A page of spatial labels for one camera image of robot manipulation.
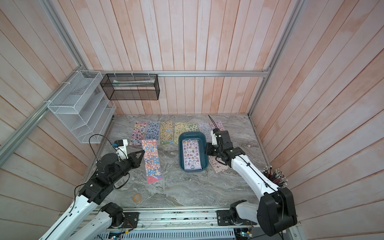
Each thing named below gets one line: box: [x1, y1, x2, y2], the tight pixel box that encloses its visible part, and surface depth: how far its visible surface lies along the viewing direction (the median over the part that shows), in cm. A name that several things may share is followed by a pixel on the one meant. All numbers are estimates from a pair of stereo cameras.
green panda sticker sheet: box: [174, 122, 187, 145], surface depth 113 cm
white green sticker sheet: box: [185, 123, 200, 133], surface depth 116 cm
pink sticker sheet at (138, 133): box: [129, 121, 148, 146], surface depth 113 cm
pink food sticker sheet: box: [208, 155, 229, 174], surface depth 94 cm
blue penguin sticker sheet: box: [146, 121, 161, 141], surface depth 113 cm
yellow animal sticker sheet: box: [160, 121, 174, 145], surface depth 112 cm
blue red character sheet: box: [141, 139, 163, 184], surface depth 76 cm
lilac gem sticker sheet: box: [197, 122, 213, 143], surface depth 116 cm
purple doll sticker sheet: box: [182, 139, 202, 170], surface depth 88 cm
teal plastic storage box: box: [178, 131, 209, 173], surface depth 87 cm
